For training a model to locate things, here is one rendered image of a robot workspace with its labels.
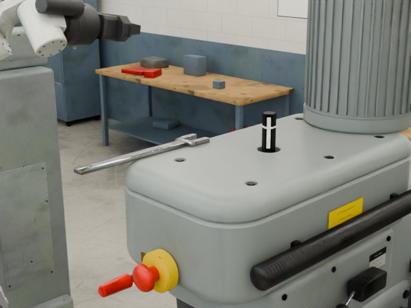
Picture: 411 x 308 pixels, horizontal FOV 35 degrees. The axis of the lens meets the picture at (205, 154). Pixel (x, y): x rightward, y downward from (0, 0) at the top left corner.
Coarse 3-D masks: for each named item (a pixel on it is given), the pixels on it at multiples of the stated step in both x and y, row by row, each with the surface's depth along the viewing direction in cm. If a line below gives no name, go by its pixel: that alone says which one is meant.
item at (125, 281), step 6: (120, 276) 102; (126, 276) 102; (132, 276) 103; (108, 282) 100; (114, 282) 100; (120, 282) 101; (126, 282) 101; (132, 282) 102; (102, 288) 99; (108, 288) 99; (114, 288) 100; (120, 288) 101; (126, 288) 102; (102, 294) 99; (108, 294) 99
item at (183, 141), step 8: (184, 136) 109; (192, 136) 109; (168, 144) 104; (176, 144) 105; (184, 144) 106; (192, 144) 105; (200, 144) 107; (136, 152) 101; (144, 152) 101; (152, 152) 101; (160, 152) 102; (104, 160) 97; (112, 160) 97; (120, 160) 97; (128, 160) 98; (80, 168) 94; (88, 168) 94; (96, 168) 94; (104, 168) 95
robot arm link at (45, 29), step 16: (32, 0) 125; (48, 0) 122; (64, 0) 125; (80, 0) 129; (32, 16) 125; (48, 16) 125; (64, 16) 129; (80, 16) 130; (32, 32) 124; (48, 32) 124; (64, 32) 130; (80, 32) 131; (48, 48) 126
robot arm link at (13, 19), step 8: (8, 0) 126; (16, 0) 125; (24, 0) 125; (0, 8) 125; (8, 8) 125; (16, 8) 126; (0, 16) 125; (8, 16) 128; (16, 16) 129; (0, 24) 126; (8, 24) 129; (0, 32) 128; (8, 32) 130; (0, 40) 125; (8, 40) 131; (0, 48) 125; (8, 48) 128; (0, 56) 126
